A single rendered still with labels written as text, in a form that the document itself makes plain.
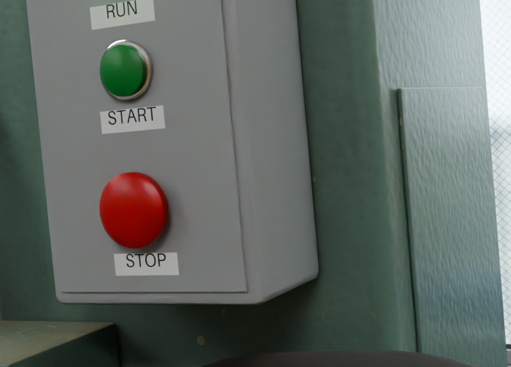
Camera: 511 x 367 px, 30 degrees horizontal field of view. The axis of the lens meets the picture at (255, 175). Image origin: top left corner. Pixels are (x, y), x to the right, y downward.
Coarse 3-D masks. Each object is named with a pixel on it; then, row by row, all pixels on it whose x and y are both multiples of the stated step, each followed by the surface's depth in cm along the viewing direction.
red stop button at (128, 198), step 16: (128, 176) 37; (144, 176) 37; (112, 192) 37; (128, 192) 37; (144, 192) 37; (160, 192) 37; (112, 208) 37; (128, 208) 37; (144, 208) 37; (160, 208) 37; (112, 224) 38; (128, 224) 37; (144, 224) 37; (160, 224) 37; (128, 240) 37; (144, 240) 37
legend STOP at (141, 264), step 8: (120, 256) 39; (128, 256) 39; (136, 256) 38; (144, 256) 38; (152, 256) 38; (160, 256) 38; (168, 256) 38; (176, 256) 38; (120, 264) 39; (128, 264) 39; (136, 264) 38; (144, 264) 38; (152, 264) 38; (160, 264) 38; (168, 264) 38; (176, 264) 38; (120, 272) 39; (128, 272) 39; (136, 272) 38; (144, 272) 38; (152, 272) 38; (160, 272) 38; (168, 272) 38; (176, 272) 38
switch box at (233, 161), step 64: (64, 0) 39; (128, 0) 38; (192, 0) 36; (256, 0) 37; (64, 64) 39; (192, 64) 36; (256, 64) 37; (64, 128) 39; (192, 128) 37; (256, 128) 37; (64, 192) 40; (192, 192) 37; (256, 192) 36; (64, 256) 40; (192, 256) 37; (256, 256) 36
